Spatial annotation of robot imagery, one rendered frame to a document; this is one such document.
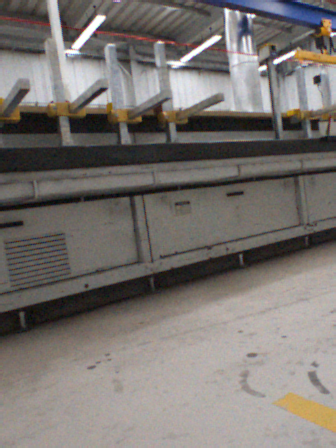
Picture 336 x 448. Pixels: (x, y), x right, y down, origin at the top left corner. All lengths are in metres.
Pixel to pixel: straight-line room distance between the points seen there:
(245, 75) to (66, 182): 5.68
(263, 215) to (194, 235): 0.56
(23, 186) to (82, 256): 0.47
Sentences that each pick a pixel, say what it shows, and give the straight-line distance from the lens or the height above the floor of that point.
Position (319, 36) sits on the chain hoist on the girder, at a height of 3.03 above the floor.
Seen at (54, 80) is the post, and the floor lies 0.95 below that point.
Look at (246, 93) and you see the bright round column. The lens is 6.88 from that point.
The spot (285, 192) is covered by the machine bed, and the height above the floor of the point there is 0.40.
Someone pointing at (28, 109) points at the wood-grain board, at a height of 0.88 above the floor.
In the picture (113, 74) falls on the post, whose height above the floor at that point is 0.99.
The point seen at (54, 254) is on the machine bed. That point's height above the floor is 0.29.
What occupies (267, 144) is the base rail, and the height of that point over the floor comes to 0.67.
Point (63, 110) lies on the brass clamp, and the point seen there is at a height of 0.83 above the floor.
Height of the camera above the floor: 0.43
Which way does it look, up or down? 3 degrees down
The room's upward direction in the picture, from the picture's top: 8 degrees counter-clockwise
